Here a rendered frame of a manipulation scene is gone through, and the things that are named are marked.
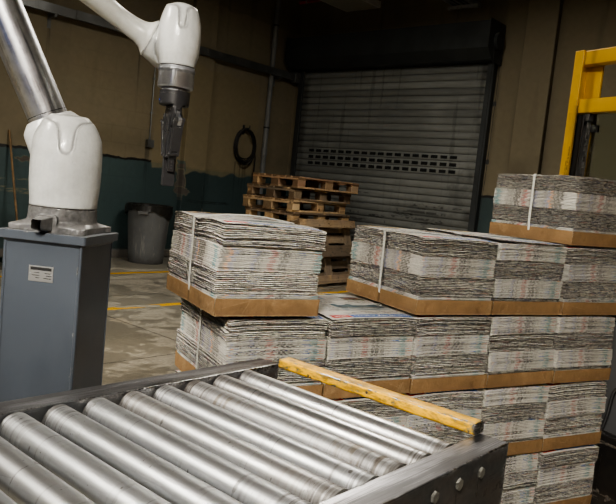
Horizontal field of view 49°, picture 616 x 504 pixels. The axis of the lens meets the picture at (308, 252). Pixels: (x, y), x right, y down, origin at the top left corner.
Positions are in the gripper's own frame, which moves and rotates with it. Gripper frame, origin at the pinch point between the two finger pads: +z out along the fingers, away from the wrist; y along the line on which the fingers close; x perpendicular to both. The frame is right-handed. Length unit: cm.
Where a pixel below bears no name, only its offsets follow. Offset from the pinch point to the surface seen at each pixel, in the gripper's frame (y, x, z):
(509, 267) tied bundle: -17, -104, 18
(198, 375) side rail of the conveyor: -54, 7, 37
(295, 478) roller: -97, 10, 37
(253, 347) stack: -18.5, -19.7, 41.1
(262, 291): -19.4, -20.2, 26.8
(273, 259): -19.3, -22.4, 18.7
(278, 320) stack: -18.6, -25.8, 34.2
